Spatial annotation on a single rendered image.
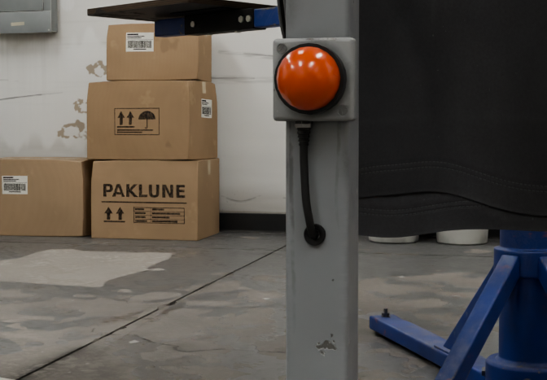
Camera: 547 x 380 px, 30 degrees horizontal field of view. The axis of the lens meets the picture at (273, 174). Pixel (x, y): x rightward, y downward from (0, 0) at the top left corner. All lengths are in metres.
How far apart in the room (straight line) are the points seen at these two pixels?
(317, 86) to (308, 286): 0.13
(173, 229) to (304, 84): 4.84
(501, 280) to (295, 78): 1.61
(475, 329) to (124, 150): 3.63
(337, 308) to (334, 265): 0.03
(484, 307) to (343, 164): 1.52
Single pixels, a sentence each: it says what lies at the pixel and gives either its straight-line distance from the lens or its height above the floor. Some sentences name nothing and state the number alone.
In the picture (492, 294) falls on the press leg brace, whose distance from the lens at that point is 2.14.
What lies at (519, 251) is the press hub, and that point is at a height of 0.35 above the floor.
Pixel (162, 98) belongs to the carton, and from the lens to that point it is 5.39.
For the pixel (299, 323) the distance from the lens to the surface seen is 0.64.
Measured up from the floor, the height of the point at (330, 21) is 0.69.
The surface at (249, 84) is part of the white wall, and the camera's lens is 5.75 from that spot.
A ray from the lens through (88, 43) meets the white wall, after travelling 6.10.
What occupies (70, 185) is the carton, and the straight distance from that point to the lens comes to 5.63.
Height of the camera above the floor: 0.62
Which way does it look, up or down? 3 degrees down
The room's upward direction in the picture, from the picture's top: straight up
